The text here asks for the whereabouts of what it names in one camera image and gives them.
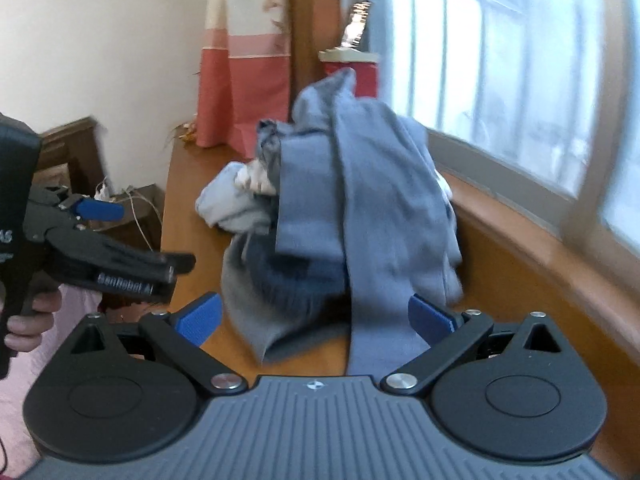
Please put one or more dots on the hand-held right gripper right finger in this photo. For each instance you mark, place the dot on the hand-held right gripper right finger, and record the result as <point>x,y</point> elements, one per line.
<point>427,317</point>

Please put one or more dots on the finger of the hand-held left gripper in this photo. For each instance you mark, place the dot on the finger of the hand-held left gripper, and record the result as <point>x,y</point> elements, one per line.
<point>102,209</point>
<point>150,260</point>

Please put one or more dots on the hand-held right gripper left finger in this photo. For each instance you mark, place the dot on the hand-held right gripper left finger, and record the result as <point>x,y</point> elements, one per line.
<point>202,317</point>

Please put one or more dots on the blue fleece pants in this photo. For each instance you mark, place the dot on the blue fleece pants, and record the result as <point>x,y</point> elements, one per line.
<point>380,210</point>

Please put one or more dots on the person's left hand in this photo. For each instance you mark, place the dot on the person's left hand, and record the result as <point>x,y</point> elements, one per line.
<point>35,317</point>

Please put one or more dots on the wooden nightstand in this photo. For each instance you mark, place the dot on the wooden nightstand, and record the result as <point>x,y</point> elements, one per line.
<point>145,230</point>

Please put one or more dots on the grey ribbed sweatpants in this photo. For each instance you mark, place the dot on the grey ribbed sweatpants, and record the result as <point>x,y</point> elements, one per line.
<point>250,310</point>

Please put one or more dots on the wooden headboard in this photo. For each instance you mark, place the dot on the wooden headboard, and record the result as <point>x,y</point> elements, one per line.
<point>75,145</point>

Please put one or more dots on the dark blue garment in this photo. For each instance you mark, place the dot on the dark blue garment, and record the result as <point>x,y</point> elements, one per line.
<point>285,272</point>

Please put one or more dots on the light blue garment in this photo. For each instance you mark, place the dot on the light blue garment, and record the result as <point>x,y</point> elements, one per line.
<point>225,200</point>

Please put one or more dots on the wooden window sill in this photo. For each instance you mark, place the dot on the wooden window sill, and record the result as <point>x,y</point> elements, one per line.
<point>525,230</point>

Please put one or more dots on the white patterned cloth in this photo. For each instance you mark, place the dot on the white patterned cloth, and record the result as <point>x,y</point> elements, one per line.
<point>255,177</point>

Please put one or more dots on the pink and cream curtain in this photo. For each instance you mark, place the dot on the pink and cream curtain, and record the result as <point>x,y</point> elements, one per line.
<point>235,85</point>

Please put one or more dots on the person's pink clothing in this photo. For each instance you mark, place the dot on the person's pink clothing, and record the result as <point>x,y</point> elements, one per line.
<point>15,410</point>

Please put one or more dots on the red box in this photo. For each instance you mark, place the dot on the red box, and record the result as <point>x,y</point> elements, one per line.
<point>367,77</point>

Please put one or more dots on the window with metal bars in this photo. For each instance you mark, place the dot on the window with metal bars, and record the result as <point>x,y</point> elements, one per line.
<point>500,60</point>

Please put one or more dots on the shiny foil wrapper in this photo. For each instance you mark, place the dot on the shiny foil wrapper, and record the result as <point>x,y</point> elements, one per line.
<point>356,25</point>

